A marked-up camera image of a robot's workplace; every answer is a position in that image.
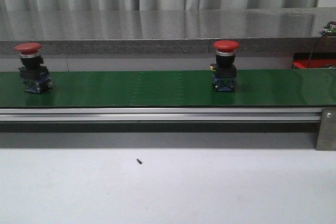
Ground red bin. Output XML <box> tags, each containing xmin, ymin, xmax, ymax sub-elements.
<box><xmin>292</xmin><ymin>52</ymin><xmax>335</xmax><ymax>69</ymax></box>

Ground grey stone counter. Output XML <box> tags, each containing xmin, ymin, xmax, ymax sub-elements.
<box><xmin>1</xmin><ymin>7</ymin><xmax>335</xmax><ymax>55</ymax></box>

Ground aluminium conveyor side rail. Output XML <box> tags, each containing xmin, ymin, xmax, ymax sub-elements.
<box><xmin>1</xmin><ymin>107</ymin><xmax>322</xmax><ymax>122</ymax></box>

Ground green conveyor belt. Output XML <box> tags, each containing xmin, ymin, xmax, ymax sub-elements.
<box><xmin>1</xmin><ymin>69</ymin><xmax>335</xmax><ymax>108</ymax></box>

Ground green circuit board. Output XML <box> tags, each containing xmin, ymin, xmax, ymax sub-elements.
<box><xmin>320</xmin><ymin>21</ymin><xmax>336</xmax><ymax>35</ymax></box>

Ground metal conveyor support bracket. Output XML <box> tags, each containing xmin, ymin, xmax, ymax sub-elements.
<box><xmin>316</xmin><ymin>108</ymin><xmax>336</xmax><ymax>151</ymax></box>

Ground red wire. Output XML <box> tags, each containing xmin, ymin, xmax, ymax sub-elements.
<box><xmin>307</xmin><ymin>21</ymin><xmax>336</xmax><ymax>69</ymax></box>

